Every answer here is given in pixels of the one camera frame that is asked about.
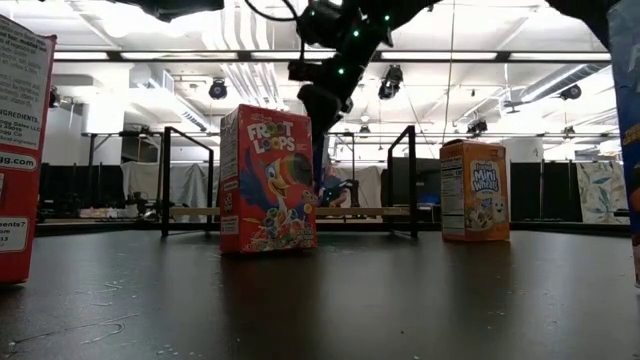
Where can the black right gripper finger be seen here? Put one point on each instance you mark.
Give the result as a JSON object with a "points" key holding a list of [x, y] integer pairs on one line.
{"points": [[330, 127], [316, 127]]}

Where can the silver air duct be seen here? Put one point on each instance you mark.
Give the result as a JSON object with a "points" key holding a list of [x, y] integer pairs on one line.
{"points": [[565, 80]]}

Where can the orange Mini Wheats cereal box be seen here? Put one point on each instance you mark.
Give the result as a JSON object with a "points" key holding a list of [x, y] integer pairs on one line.
{"points": [[480, 200]]}

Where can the floral patterned panel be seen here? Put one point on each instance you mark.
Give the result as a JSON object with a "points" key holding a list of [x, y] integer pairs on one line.
{"points": [[602, 192]]}

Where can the white cloth cover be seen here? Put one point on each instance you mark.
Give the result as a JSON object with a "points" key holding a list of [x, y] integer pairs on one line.
{"points": [[145, 185]]}

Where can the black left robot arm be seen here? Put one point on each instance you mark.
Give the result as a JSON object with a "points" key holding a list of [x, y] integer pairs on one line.
{"points": [[170, 7]]}

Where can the black divider panel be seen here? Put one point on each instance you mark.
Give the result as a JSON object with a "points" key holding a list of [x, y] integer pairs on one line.
{"points": [[545, 190], [75, 185]]}

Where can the black hanging spotlight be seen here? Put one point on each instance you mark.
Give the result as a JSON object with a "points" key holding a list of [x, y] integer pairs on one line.
{"points": [[390, 82], [218, 90], [477, 126], [53, 97], [571, 92]]}

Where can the blue Frosted Flakes cereal box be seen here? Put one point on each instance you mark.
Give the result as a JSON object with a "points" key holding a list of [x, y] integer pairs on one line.
{"points": [[627, 100]]}

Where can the person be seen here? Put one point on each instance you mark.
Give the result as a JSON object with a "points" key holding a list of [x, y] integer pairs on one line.
{"points": [[332, 192]]}

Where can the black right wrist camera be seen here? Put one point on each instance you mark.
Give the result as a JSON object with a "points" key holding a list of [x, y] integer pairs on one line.
{"points": [[302, 71]]}

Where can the black table mat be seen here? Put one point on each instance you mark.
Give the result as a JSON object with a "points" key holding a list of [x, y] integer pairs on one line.
{"points": [[320, 300]]}

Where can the dark screen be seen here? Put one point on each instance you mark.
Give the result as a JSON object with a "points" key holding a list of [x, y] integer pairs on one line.
{"points": [[415, 180]]}

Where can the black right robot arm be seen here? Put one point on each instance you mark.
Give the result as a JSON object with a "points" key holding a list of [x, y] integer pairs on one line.
{"points": [[350, 20]]}

